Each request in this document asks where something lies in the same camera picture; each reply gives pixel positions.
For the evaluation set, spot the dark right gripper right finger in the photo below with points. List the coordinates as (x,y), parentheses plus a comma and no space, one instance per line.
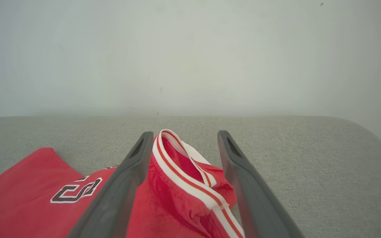
(253,195)

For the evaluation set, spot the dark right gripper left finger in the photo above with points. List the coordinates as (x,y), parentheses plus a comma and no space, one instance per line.
(117,195)

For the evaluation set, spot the red basketball jersey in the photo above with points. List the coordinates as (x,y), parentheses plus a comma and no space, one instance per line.
(28,205)

